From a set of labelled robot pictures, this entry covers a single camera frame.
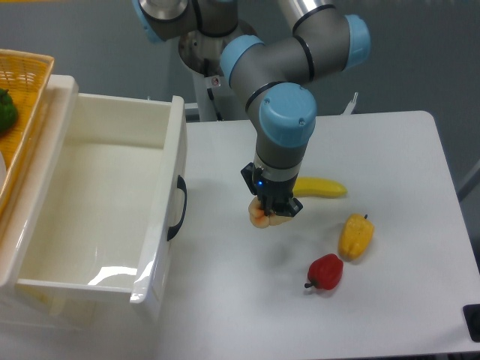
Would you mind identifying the yellow woven basket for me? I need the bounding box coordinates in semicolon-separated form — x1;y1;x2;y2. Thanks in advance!
1;49;55;213

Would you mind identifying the round tan bread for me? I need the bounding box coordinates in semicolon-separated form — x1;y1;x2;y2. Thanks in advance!
248;197;291;229

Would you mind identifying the green bell pepper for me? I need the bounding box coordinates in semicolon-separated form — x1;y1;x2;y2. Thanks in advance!
0;88;18;133

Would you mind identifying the open white upper drawer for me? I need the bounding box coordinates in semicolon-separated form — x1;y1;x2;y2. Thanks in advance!
17;94;186;306

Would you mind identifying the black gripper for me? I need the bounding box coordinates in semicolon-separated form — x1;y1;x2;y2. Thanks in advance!
241;163;302;218

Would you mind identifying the white drawer cabinet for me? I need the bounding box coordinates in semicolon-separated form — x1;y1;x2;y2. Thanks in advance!
1;75;163;329

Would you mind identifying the red bell pepper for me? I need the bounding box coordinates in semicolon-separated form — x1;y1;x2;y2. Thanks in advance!
304;253;344;290

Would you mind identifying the yellow bell pepper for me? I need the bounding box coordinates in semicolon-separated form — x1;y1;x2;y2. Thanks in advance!
337;214;375;261

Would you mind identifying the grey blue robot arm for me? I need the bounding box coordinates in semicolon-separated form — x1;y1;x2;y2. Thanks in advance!
133;1;371;218

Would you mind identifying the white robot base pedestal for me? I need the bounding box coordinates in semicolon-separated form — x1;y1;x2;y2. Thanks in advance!
177;22;256;122

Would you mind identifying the black drawer handle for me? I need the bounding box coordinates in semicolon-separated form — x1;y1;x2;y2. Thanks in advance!
167;175;188;242

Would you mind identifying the black object at table edge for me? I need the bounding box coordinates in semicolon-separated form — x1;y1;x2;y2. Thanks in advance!
463;304;480;343

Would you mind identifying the yellow banana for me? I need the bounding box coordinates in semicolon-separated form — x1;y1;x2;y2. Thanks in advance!
293;177;348;198

